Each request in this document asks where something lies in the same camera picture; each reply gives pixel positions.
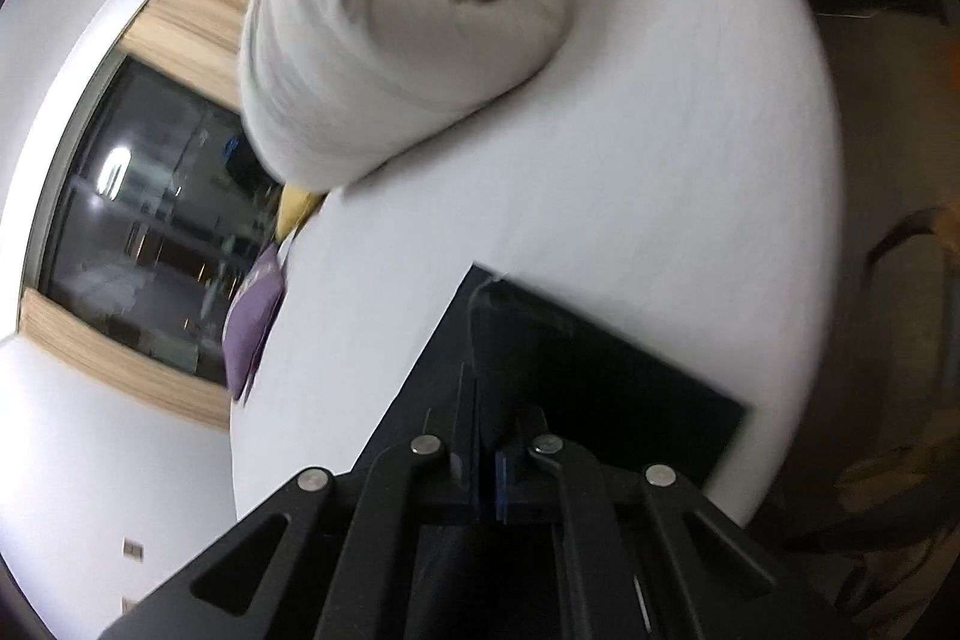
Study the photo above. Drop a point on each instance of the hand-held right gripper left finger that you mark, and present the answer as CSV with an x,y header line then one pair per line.
x,y
471,460

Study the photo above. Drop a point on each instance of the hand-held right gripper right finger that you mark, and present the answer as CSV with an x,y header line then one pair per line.
x,y
504,471

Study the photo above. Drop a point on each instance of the black pants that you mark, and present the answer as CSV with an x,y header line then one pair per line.
x,y
607,370

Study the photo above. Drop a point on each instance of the purple pillow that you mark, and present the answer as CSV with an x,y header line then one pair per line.
x,y
251,317

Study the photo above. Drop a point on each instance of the yellow pillow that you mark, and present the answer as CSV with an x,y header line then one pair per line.
x,y
295,209

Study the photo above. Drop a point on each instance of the white bed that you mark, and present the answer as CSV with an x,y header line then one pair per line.
x,y
637,123

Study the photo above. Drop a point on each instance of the patterned cloth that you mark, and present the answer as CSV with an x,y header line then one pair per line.
x,y
892,497

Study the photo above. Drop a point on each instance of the glass balcony door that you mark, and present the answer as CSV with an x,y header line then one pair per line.
x,y
142,212

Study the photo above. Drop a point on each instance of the rolled beige duvet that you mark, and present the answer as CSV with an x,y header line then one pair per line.
x,y
337,48

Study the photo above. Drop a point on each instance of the wall socket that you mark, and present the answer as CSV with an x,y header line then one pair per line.
x,y
133,548
129,605

